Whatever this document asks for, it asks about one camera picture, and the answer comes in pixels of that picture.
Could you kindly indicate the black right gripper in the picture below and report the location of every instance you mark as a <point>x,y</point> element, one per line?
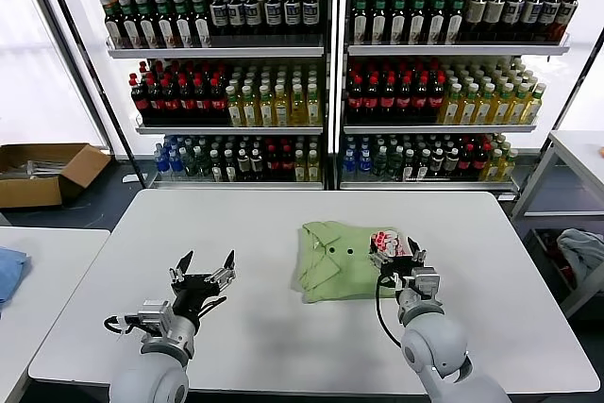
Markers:
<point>398,273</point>

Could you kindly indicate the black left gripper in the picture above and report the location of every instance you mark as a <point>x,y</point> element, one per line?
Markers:
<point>193,292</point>

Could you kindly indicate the light green polo shirt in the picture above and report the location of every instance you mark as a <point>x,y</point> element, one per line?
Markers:
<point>340,275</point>

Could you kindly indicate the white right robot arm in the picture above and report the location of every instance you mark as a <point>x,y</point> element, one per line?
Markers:
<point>434,346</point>

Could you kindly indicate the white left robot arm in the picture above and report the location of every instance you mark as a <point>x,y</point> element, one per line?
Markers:
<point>151,379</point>

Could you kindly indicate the small dark bottle white cap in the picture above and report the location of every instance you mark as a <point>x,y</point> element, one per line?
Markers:
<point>424,168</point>
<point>216,170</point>
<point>257,165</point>
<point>409,168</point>
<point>452,160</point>
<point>244,165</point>
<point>438,160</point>
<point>230,170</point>

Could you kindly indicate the small dark green bottle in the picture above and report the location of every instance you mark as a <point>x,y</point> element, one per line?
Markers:
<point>394,166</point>
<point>203,166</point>
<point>190,165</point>
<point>380,165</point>

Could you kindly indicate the small blue drink bottle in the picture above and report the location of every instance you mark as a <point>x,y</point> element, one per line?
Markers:
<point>161,165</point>
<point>365,162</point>
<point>175,163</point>
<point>350,162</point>

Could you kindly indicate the small cola bottle red label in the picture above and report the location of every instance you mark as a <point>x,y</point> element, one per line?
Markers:
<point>480,162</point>
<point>466,162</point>
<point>287,165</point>
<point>273,165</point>

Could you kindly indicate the small yellow drink bottle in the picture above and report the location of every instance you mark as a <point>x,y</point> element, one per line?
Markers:
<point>508,167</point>
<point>494,168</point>
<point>313,170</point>
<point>300,170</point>

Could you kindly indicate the white paper scrap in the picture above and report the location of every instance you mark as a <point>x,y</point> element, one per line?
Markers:
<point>129,179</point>

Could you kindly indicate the dark storage crate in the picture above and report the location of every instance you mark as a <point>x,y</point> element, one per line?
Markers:
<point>539,253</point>

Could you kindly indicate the white side table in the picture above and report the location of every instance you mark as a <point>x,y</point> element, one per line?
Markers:
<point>56,271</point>

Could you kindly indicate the cola bottle red cap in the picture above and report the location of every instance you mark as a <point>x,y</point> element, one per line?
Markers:
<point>171,104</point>
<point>155,104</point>
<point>187,104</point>
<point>356,104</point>
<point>404,104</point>
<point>219,104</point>
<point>372,104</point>
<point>420,104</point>
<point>388,104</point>
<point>139,104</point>
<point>436,104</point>
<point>203,104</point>

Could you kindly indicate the red crumpled cloth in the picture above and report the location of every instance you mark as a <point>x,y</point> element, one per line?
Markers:
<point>565,272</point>

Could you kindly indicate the grey crumpled cloth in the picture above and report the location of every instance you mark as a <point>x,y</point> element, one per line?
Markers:
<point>579,246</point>

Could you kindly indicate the blue folded cloth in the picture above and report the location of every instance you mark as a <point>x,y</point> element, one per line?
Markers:
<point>11,271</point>

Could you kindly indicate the brown cardboard box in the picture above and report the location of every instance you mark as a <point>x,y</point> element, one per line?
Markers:
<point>28,193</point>

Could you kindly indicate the metal parts in box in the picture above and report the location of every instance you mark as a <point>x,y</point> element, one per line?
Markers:
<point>33,168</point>

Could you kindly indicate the grey metal shelving unit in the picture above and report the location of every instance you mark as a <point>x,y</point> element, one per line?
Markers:
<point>450,50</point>
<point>214,52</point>

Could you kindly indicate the dark bottle green cap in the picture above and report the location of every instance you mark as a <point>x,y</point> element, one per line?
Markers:
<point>130,30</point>
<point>184,29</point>
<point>360,26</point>
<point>399,26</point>
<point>147,30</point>
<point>165,29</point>
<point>418,26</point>
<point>114,30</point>
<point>379,26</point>
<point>456,25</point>
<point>438,26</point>
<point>202,29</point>

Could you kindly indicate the dark bottle beige label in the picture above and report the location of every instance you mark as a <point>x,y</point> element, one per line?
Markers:
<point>494,14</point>
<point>475,14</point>

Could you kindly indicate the dark bottle blue label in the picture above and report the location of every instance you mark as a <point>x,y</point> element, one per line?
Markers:
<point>253,13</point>
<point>235,13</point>
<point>530,14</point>
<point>218,14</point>
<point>310,11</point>
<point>511,14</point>
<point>292,12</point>
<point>273,13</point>
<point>548,15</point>

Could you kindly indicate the reddish bottle blue label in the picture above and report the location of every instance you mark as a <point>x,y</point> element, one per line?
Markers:
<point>565,16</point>

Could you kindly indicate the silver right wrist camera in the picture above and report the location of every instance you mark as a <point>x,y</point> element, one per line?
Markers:
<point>427,282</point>

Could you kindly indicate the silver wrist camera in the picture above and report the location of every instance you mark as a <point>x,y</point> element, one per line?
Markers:
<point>427,282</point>
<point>153,313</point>

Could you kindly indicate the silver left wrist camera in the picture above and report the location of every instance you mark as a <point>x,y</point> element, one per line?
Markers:
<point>153,313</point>

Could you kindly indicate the grey metal frame table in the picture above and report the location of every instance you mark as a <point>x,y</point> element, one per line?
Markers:
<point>575,147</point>

